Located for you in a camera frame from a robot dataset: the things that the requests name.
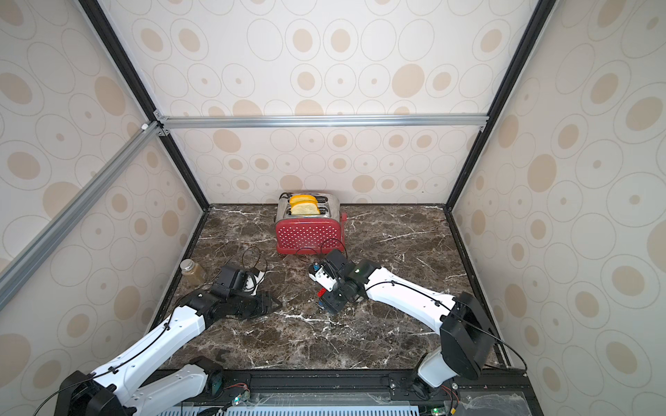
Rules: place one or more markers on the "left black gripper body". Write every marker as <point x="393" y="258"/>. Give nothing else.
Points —
<point x="249" y="306"/>

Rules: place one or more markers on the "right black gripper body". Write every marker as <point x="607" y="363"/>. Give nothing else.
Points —
<point x="336" y="296"/>

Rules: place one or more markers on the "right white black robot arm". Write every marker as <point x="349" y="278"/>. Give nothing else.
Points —
<point x="467" y="336"/>

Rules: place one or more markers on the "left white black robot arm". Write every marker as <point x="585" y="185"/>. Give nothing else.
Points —
<point x="120" y="386"/>

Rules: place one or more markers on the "small brown liquid bottle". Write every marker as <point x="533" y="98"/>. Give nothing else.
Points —
<point x="193" y="272"/>

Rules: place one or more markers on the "red polka dot toaster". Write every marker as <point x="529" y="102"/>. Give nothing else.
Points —
<point x="310" y="235"/>

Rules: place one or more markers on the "front yellow toast slice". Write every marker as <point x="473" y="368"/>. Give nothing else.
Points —
<point x="305" y="208"/>

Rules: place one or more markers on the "yellow toast slice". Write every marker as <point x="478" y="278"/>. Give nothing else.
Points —
<point x="303" y="198"/>
<point x="305" y="208"/>

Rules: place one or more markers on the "back yellow toast slice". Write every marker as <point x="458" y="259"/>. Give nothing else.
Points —
<point x="303" y="198"/>

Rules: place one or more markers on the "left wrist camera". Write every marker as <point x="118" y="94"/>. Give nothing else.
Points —
<point x="253" y="281"/>

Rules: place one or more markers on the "horizontal aluminium back rail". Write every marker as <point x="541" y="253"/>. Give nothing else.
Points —
<point x="322" y="121"/>

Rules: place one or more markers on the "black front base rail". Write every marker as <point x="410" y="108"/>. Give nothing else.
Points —
<point x="495" y="393"/>

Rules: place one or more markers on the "diagonal aluminium left rail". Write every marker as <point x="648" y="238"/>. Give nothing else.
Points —
<point x="24" y="266"/>

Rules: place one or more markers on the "left black corner post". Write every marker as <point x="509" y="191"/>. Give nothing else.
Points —
<point x="94" y="12"/>

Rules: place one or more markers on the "black corner post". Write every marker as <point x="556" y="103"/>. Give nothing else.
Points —
<point x="527" y="42"/>
<point x="94" y="12"/>

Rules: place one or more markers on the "right black corner post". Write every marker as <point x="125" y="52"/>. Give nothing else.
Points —
<point x="527" y="42"/>

